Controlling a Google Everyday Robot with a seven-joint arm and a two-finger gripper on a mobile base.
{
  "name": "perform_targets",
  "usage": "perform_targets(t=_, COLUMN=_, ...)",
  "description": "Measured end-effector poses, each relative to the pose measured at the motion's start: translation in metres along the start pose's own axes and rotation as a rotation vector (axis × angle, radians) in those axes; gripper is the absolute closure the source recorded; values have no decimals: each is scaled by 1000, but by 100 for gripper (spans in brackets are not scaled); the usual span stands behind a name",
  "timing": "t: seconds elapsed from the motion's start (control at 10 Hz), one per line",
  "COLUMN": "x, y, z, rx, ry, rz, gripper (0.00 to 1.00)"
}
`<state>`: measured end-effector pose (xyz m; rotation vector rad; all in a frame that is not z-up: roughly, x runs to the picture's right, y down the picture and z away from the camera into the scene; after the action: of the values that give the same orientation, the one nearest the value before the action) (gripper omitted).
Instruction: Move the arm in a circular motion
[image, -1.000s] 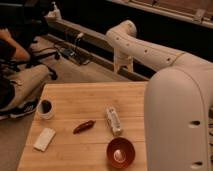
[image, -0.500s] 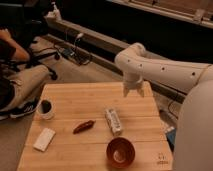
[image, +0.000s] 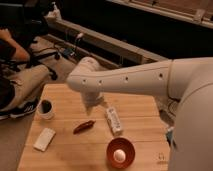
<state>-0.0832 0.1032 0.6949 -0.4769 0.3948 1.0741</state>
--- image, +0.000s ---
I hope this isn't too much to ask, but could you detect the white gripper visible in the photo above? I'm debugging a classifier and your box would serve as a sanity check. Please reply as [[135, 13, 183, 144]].
[[81, 92, 108, 116]]

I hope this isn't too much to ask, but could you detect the person's forearm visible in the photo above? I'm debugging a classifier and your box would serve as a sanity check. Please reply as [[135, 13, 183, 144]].
[[0, 29, 30, 61]]

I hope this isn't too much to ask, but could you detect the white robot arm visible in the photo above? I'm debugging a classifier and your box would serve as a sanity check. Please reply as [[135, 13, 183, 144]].
[[67, 57, 213, 171]]

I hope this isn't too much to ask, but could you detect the red chili pepper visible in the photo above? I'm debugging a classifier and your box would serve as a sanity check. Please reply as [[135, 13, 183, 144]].
[[73, 120, 95, 134]]

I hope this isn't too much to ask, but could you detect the red bowl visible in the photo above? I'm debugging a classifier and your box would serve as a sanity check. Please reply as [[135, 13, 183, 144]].
[[106, 138, 135, 169]]

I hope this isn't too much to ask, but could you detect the white cup with dark inside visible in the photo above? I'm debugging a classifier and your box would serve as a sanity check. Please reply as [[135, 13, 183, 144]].
[[37, 100, 54, 120]]

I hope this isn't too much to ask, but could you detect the white egg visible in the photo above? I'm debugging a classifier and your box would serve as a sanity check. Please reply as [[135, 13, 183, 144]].
[[113, 149, 126, 163]]

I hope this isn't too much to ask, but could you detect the white flat sponge block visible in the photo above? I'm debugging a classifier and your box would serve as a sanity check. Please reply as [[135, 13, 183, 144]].
[[33, 128, 56, 152]]

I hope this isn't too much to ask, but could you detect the black sneaker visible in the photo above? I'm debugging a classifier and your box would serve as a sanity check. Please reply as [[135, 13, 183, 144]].
[[0, 99, 38, 120]]

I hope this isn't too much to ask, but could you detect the white spray bottle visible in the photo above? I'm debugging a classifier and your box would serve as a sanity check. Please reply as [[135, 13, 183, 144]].
[[46, 2, 62, 20]]

